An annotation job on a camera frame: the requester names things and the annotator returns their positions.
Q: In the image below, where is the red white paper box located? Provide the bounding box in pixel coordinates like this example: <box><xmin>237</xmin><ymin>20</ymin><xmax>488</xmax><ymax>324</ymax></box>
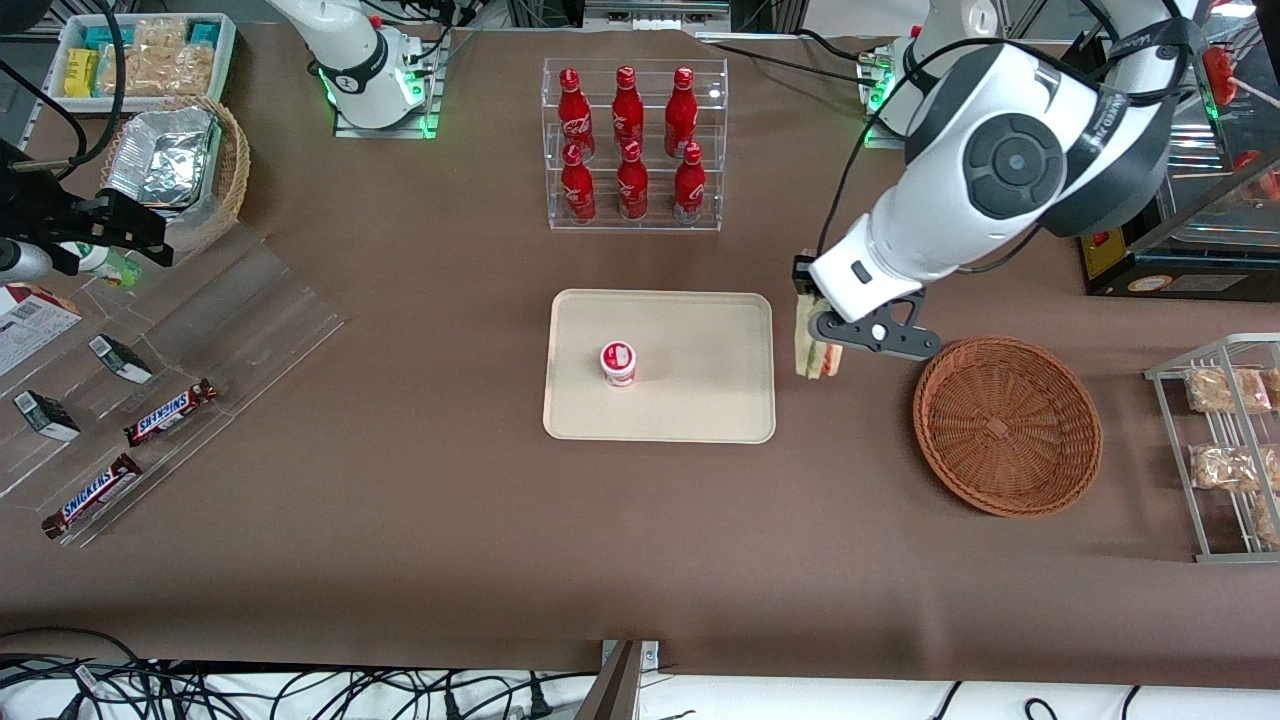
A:
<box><xmin>0</xmin><ymin>283</ymin><xmax>83</xmax><ymax>378</ymax></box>

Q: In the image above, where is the grey metal bracket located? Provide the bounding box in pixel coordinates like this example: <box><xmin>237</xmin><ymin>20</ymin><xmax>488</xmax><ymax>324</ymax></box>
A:
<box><xmin>575</xmin><ymin>640</ymin><xmax>661</xmax><ymax>720</ymax></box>

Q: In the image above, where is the tangle of black cables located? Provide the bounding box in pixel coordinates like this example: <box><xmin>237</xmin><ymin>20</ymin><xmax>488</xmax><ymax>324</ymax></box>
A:
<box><xmin>0</xmin><ymin>627</ymin><xmax>601</xmax><ymax>720</ymax></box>

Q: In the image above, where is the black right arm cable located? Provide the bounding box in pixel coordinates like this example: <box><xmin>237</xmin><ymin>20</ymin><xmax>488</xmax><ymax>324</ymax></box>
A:
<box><xmin>0</xmin><ymin>0</ymin><xmax>129</xmax><ymax>181</ymax></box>

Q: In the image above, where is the brown Snickers bar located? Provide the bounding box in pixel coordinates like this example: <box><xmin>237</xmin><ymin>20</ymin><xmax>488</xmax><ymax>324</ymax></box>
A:
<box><xmin>123</xmin><ymin>378</ymin><xmax>219</xmax><ymax>447</ymax></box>
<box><xmin>41</xmin><ymin>453</ymin><xmax>143</xmax><ymax>540</ymax></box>

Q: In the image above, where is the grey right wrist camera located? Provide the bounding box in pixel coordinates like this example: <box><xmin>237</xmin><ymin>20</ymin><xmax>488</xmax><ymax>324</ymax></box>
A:
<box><xmin>0</xmin><ymin>238</ymin><xmax>53</xmax><ymax>283</ymax></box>

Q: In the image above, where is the red cola bottle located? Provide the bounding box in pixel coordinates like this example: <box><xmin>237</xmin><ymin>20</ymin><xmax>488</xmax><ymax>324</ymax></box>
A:
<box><xmin>560</xmin><ymin>142</ymin><xmax>597</xmax><ymax>225</ymax></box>
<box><xmin>557</xmin><ymin>67</ymin><xmax>595</xmax><ymax>161</ymax></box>
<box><xmin>616</xmin><ymin>140</ymin><xmax>649</xmax><ymax>222</ymax></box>
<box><xmin>673</xmin><ymin>142</ymin><xmax>707</xmax><ymax>225</ymax></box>
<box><xmin>665</xmin><ymin>66</ymin><xmax>698</xmax><ymax>159</ymax></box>
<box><xmin>612</xmin><ymin>65</ymin><xmax>645</xmax><ymax>151</ymax></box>

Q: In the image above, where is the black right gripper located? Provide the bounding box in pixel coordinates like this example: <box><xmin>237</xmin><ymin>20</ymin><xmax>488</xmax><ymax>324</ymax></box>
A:
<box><xmin>0</xmin><ymin>185</ymin><xmax>174</xmax><ymax>269</ymax></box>

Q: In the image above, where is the triangle sandwich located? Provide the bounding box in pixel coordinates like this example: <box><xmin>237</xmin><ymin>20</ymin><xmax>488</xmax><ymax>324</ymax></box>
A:
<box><xmin>794</xmin><ymin>295</ymin><xmax>846</xmax><ymax>382</ymax></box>

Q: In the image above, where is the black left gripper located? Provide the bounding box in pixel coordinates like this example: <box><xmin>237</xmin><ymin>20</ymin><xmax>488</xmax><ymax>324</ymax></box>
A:
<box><xmin>793</xmin><ymin>255</ymin><xmax>943</xmax><ymax>363</ymax></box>

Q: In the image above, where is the black yellow food machine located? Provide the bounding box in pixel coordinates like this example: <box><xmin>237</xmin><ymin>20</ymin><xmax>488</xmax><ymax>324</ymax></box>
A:
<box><xmin>1070</xmin><ymin>0</ymin><xmax>1280</xmax><ymax>299</ymax></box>

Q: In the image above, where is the brown round wicker basket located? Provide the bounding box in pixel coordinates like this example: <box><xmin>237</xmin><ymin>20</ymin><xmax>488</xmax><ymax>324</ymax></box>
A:
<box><xmin>912</xmin><ymin>336</ymin><xmax>1104</xmax><ymax>518</ymax></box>

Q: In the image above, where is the black cable on table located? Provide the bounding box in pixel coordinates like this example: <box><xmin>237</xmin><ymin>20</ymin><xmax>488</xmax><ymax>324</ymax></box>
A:
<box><xmin>700</xmin><ymin>28</ymin><xmax>886</xmax><ymax>86</ymax></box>

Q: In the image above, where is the clear acrylic bottle rack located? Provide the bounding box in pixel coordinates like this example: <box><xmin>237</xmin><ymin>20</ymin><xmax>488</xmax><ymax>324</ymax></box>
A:
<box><xmin>542</xmin><ymin>57</ymin><xmax>729</xmax><ymax>233</ymax></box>

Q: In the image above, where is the green white small bottle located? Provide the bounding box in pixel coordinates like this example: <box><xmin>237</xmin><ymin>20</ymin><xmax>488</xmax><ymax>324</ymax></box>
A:
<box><xmin>60</xmin><ymin>242</ymin><xmax>143</xmax><ymax>289</ymax></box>

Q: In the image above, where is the clear pack of crackers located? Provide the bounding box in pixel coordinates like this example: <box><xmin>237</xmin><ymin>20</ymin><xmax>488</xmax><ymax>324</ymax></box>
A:
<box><xmin>98</xmin><ymin>18</ymin><xmax>216</xmax><ymax>98</ymax></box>

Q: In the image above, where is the grey metal wire rack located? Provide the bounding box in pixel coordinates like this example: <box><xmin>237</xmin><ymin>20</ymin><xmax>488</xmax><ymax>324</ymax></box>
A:
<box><xmin>1144</xmin><ymin>333</ymin><xmax>1280</xmax><ymax>564</ymax></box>

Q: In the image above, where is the red food on stick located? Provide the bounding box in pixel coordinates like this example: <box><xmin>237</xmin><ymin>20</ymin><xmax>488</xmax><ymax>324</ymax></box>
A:
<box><xmin>1203</xmin><ymin>45</ymin><xmax>1239</xmax><ymax>103</ymax></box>

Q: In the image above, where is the light wicker basket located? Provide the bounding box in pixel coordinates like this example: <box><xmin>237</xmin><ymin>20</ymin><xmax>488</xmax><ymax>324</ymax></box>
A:
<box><xmin>100</xmin><ymin>95</ymin><xmax>251</xmax><ymax>256</ymax></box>

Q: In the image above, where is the white plastic bin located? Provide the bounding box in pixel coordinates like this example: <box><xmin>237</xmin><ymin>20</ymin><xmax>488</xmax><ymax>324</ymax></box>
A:
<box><xmin>45</xmin><ymin>13</ymin><xmax>238</xmax><ymax>113</ymax></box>

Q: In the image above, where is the small black white box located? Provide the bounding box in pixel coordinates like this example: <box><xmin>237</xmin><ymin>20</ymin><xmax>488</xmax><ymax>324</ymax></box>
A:
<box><xmin>13</xmin><ymin>390</ymin><xmax>81</xmax><ymax>442</ymax></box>
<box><xmin>88</xmin><ymin>334</ymin><xmax>154</xmax><ymax>385</ymax></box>

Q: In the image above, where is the yellow snack packet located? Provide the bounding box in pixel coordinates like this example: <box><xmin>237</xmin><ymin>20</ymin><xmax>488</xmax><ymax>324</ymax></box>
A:
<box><xmin>63</xmin><ymin>48</ymin><xmax>101</xmax><ymax>98</ymax></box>

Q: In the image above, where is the clear acrylic stepped stand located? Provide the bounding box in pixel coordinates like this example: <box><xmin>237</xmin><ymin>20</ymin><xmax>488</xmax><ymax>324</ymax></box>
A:
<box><xmin>0</xmin><ymin>225</ymin><xmax>346</xmax><ymax>549</ymax></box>

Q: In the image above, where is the beige plastic tray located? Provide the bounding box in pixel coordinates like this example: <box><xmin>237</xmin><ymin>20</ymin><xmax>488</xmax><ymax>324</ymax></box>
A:
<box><xmin>542</xmin><ymin>289</ymin><xmax>777</xmax><ymax>444</ymax></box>

